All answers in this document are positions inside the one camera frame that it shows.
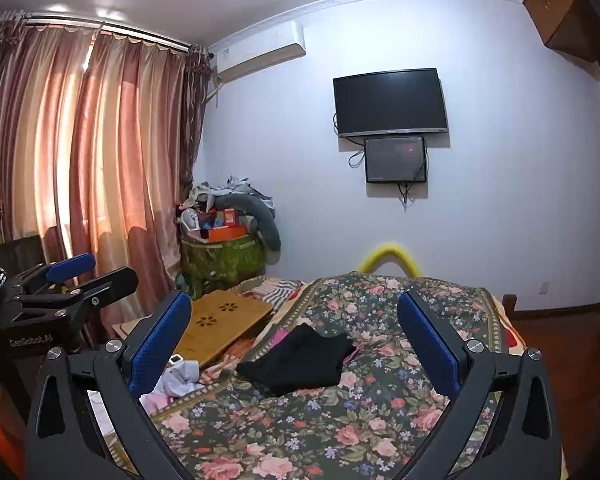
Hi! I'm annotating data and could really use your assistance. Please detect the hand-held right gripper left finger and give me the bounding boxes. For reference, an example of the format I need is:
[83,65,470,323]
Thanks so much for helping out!
[24,290,196,480]

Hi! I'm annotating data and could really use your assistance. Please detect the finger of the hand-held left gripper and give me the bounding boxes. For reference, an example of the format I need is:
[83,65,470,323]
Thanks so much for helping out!
[45,253,96,284]
[72,266,140,308]

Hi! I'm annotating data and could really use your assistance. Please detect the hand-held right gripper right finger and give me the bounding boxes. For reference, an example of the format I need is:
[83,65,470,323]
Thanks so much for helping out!
[396,289,563,480]

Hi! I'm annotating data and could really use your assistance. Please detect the black pants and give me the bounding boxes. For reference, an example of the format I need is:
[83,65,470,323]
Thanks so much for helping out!
[236,322,356,397]

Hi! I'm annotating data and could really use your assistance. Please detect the light blue cloth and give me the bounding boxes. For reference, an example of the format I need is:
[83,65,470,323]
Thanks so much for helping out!
[152,360,203,398]

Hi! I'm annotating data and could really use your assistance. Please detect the dark wooden furniture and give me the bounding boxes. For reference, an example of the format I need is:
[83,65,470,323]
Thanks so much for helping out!
[0,172,46,321]

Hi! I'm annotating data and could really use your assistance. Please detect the pink cloth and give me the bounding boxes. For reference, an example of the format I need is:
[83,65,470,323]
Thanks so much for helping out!
[139,392,171,413]

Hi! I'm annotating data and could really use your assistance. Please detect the wooden lap desk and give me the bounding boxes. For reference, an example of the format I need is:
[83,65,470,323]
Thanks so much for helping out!
[172,292,275,367]

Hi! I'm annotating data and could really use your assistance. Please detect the green bag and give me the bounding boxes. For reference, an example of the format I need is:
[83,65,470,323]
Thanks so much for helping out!
[180,232,266,301]

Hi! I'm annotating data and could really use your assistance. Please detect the yellow foam tube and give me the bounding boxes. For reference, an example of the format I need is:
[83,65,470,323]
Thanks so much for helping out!
[358,241,421,277]

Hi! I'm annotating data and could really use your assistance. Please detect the pink curtain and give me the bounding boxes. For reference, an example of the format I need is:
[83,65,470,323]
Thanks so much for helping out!
[0,20,213,356]

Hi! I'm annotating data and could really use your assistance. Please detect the orange box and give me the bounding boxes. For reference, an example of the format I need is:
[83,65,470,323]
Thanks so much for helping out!
[200,225,248,242]

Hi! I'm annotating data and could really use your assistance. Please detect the striped cloth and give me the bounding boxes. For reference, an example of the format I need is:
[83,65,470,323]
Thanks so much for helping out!
[252,280,303,311]

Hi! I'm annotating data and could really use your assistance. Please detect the floral bed blanket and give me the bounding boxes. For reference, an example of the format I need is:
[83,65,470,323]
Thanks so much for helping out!
[147,271,503,480]

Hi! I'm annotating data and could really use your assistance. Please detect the grey clothes pile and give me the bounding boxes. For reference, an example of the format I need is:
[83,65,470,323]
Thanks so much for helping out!
[190,175,253,206]

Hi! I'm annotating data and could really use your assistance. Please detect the grey cushion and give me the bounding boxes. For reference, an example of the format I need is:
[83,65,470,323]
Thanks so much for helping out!
[212,192,282,252]

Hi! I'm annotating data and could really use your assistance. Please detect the small black monitor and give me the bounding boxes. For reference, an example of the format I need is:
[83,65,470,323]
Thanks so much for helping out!
[363,135,427,184]

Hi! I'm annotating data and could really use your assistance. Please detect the white air conditioner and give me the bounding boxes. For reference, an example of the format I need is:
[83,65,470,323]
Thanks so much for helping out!
[209,20,307,85]

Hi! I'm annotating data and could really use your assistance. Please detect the curtain rail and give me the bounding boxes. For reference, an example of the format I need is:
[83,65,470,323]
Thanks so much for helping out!
[25,10,191,51]

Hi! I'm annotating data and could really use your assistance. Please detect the black wall television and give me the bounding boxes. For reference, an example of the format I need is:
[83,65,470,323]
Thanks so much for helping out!
[332,67,449,138]

